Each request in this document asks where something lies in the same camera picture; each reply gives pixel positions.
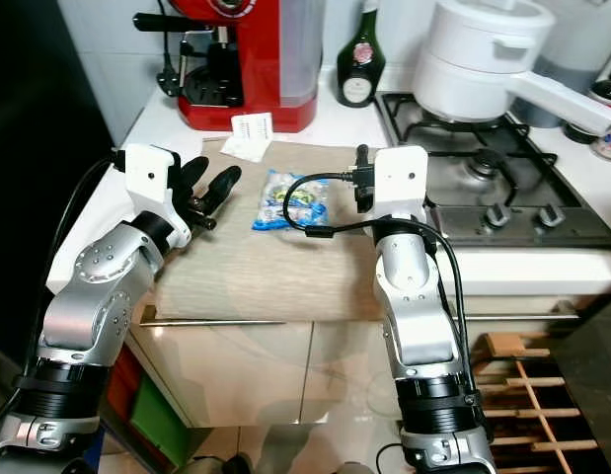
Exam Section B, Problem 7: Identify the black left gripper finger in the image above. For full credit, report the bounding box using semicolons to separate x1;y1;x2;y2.
177;155;209;198
196;164;245;212

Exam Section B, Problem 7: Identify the blue candy bag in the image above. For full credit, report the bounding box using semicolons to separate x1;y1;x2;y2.
251;170;331;234

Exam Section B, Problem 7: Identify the white paper card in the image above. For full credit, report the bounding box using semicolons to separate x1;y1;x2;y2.
221;112;276;165

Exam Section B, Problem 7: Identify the green wine bottle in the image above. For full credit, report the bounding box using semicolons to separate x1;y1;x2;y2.
337;0;388;109

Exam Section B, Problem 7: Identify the beige linen counter mat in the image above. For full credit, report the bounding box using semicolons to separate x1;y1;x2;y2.
147;138;390;323

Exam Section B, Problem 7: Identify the red coffee machine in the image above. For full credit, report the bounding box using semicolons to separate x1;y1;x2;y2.
132;0;322;133

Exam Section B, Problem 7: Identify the black stove knob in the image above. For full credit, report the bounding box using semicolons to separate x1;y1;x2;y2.
496;202;529;234
546;202;578;233

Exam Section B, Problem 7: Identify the steel gas stove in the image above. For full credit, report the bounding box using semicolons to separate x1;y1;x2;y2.
374;91;611;250

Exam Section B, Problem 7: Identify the beige kitchen cabinet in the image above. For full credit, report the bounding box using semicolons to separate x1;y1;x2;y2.
127;296;582;437

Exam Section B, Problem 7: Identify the white lidded pot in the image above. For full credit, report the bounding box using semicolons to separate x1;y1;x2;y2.
433;0;559;76

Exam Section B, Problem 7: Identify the orange cutting board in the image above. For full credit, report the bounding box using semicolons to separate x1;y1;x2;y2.
106;346;148;416

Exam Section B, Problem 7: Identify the wooden slatted rack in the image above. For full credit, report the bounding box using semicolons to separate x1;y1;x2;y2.
473;331;604;474

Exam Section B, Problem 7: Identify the green cutting board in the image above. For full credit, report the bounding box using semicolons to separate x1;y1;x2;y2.
130;380;199;465

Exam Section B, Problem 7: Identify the white patterned mug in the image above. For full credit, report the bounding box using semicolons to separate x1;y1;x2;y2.
591;81;611;162

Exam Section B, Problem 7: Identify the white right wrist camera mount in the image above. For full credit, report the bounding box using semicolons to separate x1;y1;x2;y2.
372;145;430;224

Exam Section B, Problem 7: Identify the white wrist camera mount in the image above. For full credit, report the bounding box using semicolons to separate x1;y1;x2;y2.
122;143;186;238
372;145;430;224

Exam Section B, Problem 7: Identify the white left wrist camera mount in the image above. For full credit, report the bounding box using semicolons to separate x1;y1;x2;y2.
122;143;186;238

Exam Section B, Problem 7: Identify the metal cabinet handle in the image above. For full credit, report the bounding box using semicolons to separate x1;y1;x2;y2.
142;315;239;328

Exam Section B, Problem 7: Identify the white saucepan with handle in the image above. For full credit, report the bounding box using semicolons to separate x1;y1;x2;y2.
412;44;611;139

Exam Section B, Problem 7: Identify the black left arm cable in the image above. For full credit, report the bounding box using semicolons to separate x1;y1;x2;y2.
0;148;128;467

